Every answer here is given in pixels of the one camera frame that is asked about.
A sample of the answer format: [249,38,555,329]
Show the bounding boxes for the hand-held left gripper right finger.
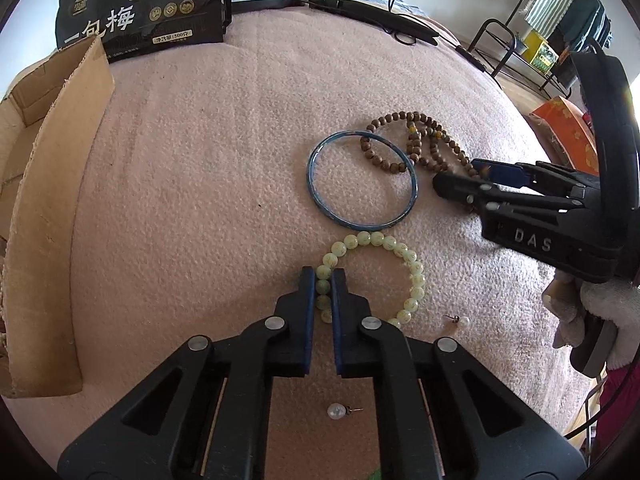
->
[331,267,588,480]

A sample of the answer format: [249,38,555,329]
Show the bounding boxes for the black snack bag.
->
[56,0,233,63]

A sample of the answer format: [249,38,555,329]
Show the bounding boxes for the black metal rack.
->
[467,0,576,101]

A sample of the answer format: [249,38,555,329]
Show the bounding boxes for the yellow green box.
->
[522,30,558,71]

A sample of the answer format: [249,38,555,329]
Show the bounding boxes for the pink blanket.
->
[0,7,601,480]

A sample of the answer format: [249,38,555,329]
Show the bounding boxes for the cardboard box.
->
[0,37,116,398]

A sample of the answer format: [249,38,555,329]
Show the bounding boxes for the person's right hand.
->
[542,272,640,376]

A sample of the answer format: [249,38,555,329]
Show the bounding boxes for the dark red clothing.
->
[597,365,640,443]

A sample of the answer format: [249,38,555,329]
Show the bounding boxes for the dark hanging clothes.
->
[565,0,613,61]

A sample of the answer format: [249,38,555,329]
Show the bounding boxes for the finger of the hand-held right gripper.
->
[432,173,585,217]
[471,158,599,197]

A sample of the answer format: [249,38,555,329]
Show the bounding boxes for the brown wooden bead necklace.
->
[359,111,482,211]

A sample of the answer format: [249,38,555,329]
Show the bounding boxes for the blue bangle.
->
[306,130,418,226]

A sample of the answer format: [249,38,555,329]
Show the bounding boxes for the black cable with remote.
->
[387,0,501,92]

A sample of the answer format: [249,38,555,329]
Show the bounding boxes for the orange patterned box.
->
[530,97,601,176]

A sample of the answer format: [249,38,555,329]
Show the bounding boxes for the pale green bead bracelet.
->
[314,231,427,330]

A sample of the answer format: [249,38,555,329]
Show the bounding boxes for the black folded light stand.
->
[307,0,441,47]

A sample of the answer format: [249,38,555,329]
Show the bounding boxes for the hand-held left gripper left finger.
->
[57,266,318,480]

